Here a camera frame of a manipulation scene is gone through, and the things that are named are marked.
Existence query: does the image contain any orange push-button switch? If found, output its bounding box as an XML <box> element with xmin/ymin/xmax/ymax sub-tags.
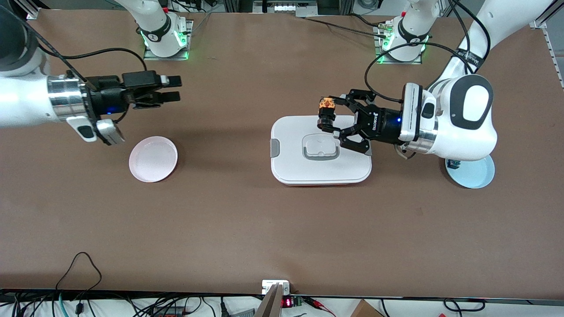
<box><xmin>317</xmin><ymin>97</ymin><xmax>338</xmax><ymax>133</ymax></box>

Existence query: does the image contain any pink round plate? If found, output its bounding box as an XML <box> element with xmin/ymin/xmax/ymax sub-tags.
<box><xmin>129</xmin><ymin>136</ymin><xmax>178</xmax><ymax>183</ymax></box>

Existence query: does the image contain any light blue round plate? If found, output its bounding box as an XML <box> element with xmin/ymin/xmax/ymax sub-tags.
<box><xmin>445</xmin><ymin>154</ymin><xmax>495</xmax><ymax>189</ymax></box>

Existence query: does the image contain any white power strip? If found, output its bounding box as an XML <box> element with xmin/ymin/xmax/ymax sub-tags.
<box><xmin>253</xmin><ymin>0</ymin><xmax>318</xmax><ymax>15</ymax></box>

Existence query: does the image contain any red test lead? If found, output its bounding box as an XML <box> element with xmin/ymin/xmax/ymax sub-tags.
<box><xmin>306</xmin><ymin>298</ymin><xmax>338</xmax><ymax>317</ymax></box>

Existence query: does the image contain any brown cardboard box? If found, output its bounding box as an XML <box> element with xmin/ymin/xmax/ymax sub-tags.
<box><xmin>350</xmin><ymin>299</ymin><xmax>384</xmax><ymax>317</ymax></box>

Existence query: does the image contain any grey aluminium bar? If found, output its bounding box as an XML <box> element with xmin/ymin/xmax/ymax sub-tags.
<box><xmin>255</xmin><ymin>284</ymin><xmax>283</xmax><ymax>317</ymax></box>

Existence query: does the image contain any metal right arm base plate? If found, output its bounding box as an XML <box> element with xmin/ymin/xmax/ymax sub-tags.
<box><xmin>143</xmin><ymin>20</ymin><xmax>194</xmax><ymax>61</ymax></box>

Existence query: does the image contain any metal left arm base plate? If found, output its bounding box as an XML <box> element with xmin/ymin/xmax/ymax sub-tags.
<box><xmin>375</xmin><ymin>20</ymin><xmax>423</xmax><ymax>65</ymax></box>

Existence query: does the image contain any white lunch box grey handle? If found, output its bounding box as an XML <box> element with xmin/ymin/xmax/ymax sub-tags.
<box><xmin>270</xmin><ymin>115</ymin><xmax>373</xmax><ymax>186</ymax></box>

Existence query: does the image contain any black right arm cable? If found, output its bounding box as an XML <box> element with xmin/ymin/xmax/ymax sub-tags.
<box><xmin>0</xmin><ymin>4</ymin><xmax>148</xmax><ymax>128</ymax></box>

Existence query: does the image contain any black table cable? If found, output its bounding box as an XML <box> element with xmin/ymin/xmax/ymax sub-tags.
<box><xmin>302</xmin><ymin>17</ymin><xmax>386</xmax><ymax>38</ymax></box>
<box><xmin>350</xmin><ymin>13</ymin><xmax>393</xmax><ymax>29</ymax></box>

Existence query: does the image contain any aluminium frame strut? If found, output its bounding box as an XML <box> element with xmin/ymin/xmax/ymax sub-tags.
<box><xmin>528</xmin><ymin>0</ymin><xmax>564</xmax><ymax>29</ymax></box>
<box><xmin>24</xmin><ymin>0</ymin><xmax>51</xmax><ymax>20</ymax></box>

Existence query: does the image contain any thin black looped cable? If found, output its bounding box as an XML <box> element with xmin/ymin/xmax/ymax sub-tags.
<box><xmin>55</xmin><ymin>252</ymin><xmax>103</xmax><ymax>293</ymax></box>

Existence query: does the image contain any perforated metal rail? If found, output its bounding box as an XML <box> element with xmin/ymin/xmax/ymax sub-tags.
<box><xmin>542</xmin><ymin>27</ymin><xmax>564</xmax><ymax>91</ymax></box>

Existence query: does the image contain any black coiled cable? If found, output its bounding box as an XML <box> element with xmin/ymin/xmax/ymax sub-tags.
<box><xmin>443</xmin><ymin>299</ymin><xmax>486</xmax><ymax>312</ymax></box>

